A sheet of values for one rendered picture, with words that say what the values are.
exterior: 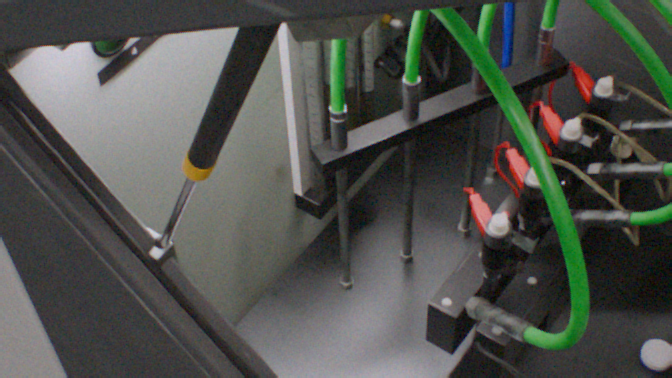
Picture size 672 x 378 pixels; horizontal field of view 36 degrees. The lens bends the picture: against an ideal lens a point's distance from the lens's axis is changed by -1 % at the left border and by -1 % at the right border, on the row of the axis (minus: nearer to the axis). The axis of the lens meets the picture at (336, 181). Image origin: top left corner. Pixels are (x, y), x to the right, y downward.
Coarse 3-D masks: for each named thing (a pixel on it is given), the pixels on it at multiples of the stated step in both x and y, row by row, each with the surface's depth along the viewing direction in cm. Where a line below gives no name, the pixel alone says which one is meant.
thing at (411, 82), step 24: (600, 0) 88; (624, 24) 88; (408, 48) 107; (648, 48) 88; (408, 72) 109; (408, 96) 112; (408, 120) 115; (576, 216) 108; (600, 216) 106; (624, 216) 104; (648, 216) 102
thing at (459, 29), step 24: (456, 24) 77; (336, 48) 100; (480, 48) 76; (336, 72) 103; (480, 72) 77; (336, 96) 106; (504, 96) 75; (528, 120) 75; (528, 144) 75; (552, 168) 76; (552, 192) 75; (552, 216) 76; (576, 240) 76; (576, 264) 77; (576, 288) 78; (576, 312) 79; (528, 336) 89; (552, 336) 86; (576, 336) 82
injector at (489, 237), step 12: (492, 240) 105; (504, 240) 105; (492, 252) 106; (504, 252) 106; (492, 264) 108; (504, 264) 108; (516, 264) 107; (492, 276) 110; (492, 288) 112; (492, 300) 114
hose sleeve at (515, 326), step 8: (480, 304) 97; (488, 304) 96; (480, 312) 96; (488, 312) 95; (496, 312) 94; (504, 312) 94; (488, 320) 95; (496, 320) 93; (504, 320) 93; (512, 320) 92; (520, 320) 91; (504, 328) 92; (512, 328) 91; (520, 328) 90; (536, 328) 90; (512, 336) 92; (520, 336) 90
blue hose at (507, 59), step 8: (512, 8) 121; (504, 16) 123; (512, 16) 122; (504, 24) 124; (512, 24) 123; (504, 32) 124; (512, 32) 124; (504, 40) 125; (512, 40) 125; (504, 48) 126; (512, 48) 126; (504, 56) 127; (512, 56) 127; (504, 64) 128
